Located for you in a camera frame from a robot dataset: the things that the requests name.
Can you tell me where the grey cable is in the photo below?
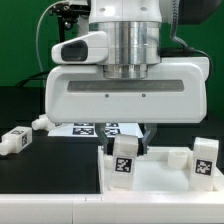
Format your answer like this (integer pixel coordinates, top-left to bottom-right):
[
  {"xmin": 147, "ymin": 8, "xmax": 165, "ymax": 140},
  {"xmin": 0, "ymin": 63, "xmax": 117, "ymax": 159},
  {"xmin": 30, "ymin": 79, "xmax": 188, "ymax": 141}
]
[{"xmin": 35, "ymin": 0, "xmax": 68, "ymax": 76}]

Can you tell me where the white sheet with tags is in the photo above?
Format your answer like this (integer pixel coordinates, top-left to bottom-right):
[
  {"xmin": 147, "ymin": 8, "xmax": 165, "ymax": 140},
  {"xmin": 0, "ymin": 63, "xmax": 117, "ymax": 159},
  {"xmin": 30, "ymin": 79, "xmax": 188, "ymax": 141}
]
[{"xmin": 48, "ymin": 123, "xmax": 143, "ymax": 138}]

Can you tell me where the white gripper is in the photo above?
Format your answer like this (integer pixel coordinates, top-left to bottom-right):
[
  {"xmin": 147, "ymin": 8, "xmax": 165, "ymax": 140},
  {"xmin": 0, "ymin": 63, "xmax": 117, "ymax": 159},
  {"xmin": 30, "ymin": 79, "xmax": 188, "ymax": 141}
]
[{"xmin": 45, "ymin": 57, "xmax": 208, "ymax": 155}]

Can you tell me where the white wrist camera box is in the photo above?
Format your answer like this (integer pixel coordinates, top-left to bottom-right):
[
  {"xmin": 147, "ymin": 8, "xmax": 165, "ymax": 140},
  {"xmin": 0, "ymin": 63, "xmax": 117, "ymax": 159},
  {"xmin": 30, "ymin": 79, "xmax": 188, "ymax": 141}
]
[{"xmin": 51, "ymin": 31, "xmax": 109, "ymax": 64}]

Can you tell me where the white square tabletop tray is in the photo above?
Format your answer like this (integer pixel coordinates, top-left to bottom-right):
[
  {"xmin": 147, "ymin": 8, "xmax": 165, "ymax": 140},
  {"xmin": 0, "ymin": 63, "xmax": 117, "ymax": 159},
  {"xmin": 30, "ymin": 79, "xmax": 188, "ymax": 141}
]
[{"xmin": 98, "ymin": 147, "xmax": 224, "ymax": 194}]

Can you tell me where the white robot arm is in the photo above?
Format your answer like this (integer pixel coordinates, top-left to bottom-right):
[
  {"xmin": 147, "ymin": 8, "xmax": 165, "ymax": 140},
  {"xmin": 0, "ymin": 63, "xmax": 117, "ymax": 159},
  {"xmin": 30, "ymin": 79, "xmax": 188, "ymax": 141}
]
[{"xmin": 45, "ymin": 0, "xmax": 222, "ymax": 145}]

